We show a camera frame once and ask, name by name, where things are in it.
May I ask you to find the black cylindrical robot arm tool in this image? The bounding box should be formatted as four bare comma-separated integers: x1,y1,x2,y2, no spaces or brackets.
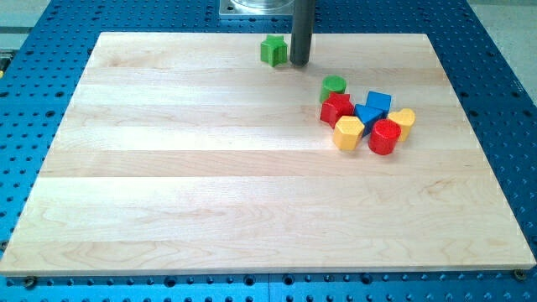
289,0,315,67

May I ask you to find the yellow heart block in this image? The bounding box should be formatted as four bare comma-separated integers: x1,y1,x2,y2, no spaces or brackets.
388,108,416,142

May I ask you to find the yellow hexagon block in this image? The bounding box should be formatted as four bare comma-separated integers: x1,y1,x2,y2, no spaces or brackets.
332,116,365,151

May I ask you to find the red star block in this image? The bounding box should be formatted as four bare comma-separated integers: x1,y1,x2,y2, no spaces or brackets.
320,92,354,128

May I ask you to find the light wooden board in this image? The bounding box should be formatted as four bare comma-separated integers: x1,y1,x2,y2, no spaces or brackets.
1,33,535,276

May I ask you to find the green cylinder block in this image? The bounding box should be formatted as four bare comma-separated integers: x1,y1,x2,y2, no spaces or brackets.
319,75,347,102

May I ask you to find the green star block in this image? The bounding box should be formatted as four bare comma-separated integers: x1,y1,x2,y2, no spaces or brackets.
260,34,288,67

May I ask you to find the red cylinder block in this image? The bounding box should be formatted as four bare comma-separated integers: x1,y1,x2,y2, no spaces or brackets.
368,119,402,155

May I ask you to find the blue triangle block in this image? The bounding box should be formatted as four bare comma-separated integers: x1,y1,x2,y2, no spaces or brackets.
354,104,383,136

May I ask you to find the blue cube block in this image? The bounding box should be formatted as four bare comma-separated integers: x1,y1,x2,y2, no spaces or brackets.
366,91,392,118

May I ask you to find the blue perforated metal plate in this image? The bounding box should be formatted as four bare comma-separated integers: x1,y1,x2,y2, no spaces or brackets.
1,1,536,301

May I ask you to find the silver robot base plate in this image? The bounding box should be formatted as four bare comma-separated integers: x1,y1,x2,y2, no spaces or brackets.
219,0,294,17

